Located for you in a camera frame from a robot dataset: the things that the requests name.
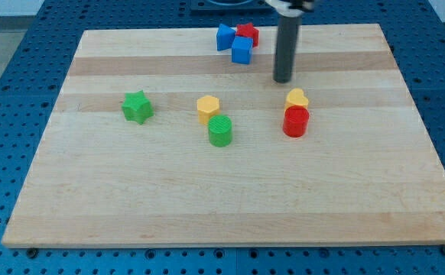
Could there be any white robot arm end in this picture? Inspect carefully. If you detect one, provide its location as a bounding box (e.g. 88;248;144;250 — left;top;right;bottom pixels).
265;0;316;18

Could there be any green cylinder block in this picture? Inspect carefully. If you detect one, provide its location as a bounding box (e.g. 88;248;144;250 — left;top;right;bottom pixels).
208;115;232;147

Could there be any yellow hexagon block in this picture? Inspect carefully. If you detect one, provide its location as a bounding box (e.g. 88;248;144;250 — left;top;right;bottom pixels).
197;95;220;125

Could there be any light wooden board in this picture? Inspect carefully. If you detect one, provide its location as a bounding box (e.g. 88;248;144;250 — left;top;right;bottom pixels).
2;24;445;248

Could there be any red cylinder block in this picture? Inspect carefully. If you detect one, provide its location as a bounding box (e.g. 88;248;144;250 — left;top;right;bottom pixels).
282;105;310;138

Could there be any yellow heart block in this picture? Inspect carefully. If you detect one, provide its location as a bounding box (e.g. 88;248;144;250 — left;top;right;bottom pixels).
284;88;309;110

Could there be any green star block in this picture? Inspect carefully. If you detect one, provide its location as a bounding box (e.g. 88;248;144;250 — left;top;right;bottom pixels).
122;90;154;125

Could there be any blue cube block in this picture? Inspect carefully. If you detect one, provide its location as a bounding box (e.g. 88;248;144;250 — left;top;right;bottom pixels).
231;36;253;65

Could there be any blue pentagon block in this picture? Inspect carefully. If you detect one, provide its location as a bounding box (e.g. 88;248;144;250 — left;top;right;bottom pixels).
216;24;235;51

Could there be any red star block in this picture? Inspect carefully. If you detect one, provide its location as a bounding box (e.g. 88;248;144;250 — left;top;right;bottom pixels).
235;22;259;47

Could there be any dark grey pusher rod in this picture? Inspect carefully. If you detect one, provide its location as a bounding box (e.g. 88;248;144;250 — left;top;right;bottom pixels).
273;15;301;83

